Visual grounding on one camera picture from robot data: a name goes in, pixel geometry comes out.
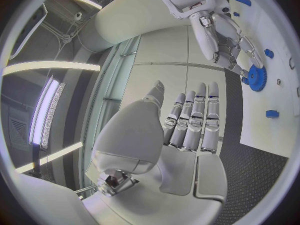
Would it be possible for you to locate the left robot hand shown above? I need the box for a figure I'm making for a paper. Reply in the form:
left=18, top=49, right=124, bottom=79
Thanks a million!
left=81, top=79, right=229, bottom=225

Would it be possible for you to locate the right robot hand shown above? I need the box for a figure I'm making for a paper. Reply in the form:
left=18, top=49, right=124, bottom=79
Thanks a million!
left=188, top=10, right=266, bottom=76

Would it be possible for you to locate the white task board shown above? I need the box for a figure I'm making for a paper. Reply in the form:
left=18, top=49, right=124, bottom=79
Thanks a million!
left=227, top=0, right=300, bottom=159

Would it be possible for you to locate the long blue block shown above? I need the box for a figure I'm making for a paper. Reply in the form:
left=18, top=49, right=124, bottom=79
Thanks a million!
left=233, top=0, right=253, bottom=7

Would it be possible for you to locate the blue gear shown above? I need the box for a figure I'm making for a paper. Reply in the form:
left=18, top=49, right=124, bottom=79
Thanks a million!
left=240, top=64, right=269, bottom=93

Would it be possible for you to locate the glowing light bar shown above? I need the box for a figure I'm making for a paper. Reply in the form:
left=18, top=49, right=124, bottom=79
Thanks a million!
left=28, top=74, right=67, bottom=150

